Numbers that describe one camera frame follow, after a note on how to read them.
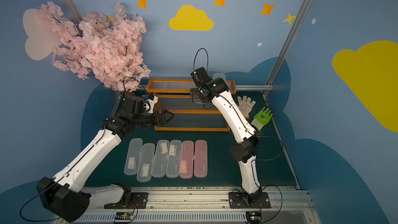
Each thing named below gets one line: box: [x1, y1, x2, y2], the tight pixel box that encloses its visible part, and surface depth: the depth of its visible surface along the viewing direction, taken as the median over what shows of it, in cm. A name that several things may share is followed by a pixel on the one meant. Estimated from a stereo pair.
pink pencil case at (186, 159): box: [179, 140, 195, 179], surface depth 88 cm
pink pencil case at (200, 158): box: [193, 139, 208, 178], surface depth 90 cm
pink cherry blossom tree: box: [37, 1, 152, 92], surface depth 70 cm
